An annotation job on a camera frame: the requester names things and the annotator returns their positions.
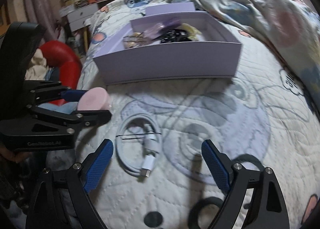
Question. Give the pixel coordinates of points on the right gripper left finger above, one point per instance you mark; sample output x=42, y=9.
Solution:
x=48, y=209

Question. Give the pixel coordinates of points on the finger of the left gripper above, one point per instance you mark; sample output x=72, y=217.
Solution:
x=38, y=92
x=44, y=120

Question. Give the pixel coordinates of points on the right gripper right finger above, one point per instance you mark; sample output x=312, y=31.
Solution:
x=267, y=208

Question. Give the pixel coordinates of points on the black white-dotted hair clip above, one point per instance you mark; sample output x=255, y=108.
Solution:
x=174, y=36

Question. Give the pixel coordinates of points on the yellow hair claw clip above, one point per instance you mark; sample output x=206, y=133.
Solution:
x=192, y=32

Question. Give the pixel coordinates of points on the purple rectangular card box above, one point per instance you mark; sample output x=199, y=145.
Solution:
x=166, y=25

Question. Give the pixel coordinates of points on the pink round blush compact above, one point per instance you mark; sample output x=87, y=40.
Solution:
x=152, y=33

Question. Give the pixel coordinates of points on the red chair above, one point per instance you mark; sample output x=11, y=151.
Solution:
x=61, y=57

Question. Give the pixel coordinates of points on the purple curtain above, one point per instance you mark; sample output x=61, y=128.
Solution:
x=40, y=12

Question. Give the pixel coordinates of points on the white drawer cabinet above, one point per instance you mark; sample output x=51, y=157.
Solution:
x=74, y=19

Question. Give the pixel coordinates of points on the cartoon quilted bedspread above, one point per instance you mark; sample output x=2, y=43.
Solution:
x=264, y=116

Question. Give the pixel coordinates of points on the beige gold hair clip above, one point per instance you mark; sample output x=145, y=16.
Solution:
x=135, y=40

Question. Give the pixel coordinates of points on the lavender open gift box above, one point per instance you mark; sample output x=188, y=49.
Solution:
x=215, y=53

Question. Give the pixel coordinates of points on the floral rumpled duvet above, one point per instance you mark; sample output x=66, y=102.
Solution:
x=289, y=27

